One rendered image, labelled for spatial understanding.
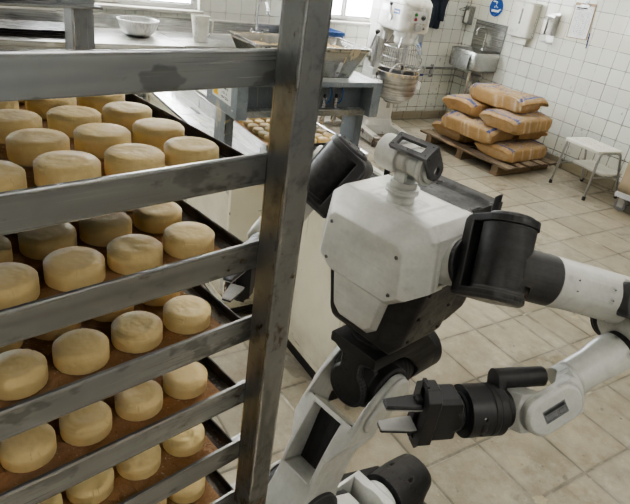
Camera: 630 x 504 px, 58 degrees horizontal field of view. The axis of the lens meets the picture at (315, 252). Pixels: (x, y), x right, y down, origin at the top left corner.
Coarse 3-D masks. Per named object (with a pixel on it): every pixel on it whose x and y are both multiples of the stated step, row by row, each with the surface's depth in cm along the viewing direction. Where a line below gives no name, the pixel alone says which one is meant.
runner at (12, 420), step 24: (216, 336) 58; (240, 336) 60; (144, 360) 52; (168, 360) 54; (192, 360) 57; (72, 384) 48; (96, 384) 50; (120, 384) 52; (24, 408) 46; (48, 408) 47; (72, 408) 49; (0, 432) 45
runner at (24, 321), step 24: (168, 264) 50; (192, 264) 51; (216, 264) 53; (240, 264) 55; (96, 288) 46; (120, 288) 47; (144, 288) 49; (168, 288) 51; (0, 312) 41; (24, 312) 42; (48, 312) 44; (72, 312) 45; (96, 312) 46; (0, 336) 42; (24, 336) 43
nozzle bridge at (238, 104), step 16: (336, 80) 252; (352, 80) 257; (368, 80) 262; (208, 96) 254; (224, 96) 239; (240, 96) 229; (256, 96) 242; (272, 96) 246; (320, 96) 258; (352, 96) 267; (368, 96) 264; (224, 112) 242; (240, 112) 232; (256, 112) 240; (320, 112) 256; (336, 112) 260; (352, 112) 265; (368, 112) 266; (224, 128) 244; (352, 128) 280
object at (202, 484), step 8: (200, 480) 74; (184, 488) 73; (192, 488) 73; (200, 488) 73; (208, 488) 75; (176, 496) 72; (184, 496) 72; (192, 496) 72; (200, 496) 74; (208, 496) 74; (216, 496) 74
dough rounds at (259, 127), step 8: (248, 120) 271; (256, 120) 273; (264, 120) 279; (248, 128) 265; (256, 128) 261; (264, 128) 268; (320, 128) 276; (256, 136) 257; (264, 136) 253; (320, 136) 264; (328, 136) 267
